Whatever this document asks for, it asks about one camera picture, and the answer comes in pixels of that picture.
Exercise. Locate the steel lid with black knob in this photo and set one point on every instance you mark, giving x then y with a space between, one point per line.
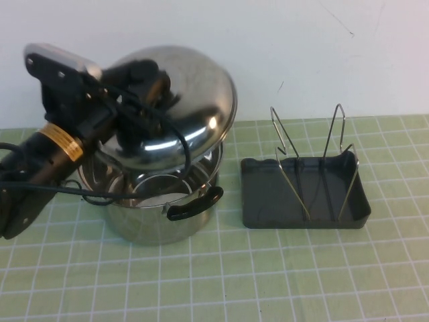
201 100

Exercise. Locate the stainless steel cooking pot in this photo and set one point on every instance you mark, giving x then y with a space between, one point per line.
151 231

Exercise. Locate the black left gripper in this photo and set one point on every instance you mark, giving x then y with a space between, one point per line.
73 100

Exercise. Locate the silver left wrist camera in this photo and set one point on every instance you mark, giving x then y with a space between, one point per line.
57 55

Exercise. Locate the green checkered tablecloth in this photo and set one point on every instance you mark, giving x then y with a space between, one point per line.
201 285

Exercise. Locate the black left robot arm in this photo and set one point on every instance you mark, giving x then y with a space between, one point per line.
33 164

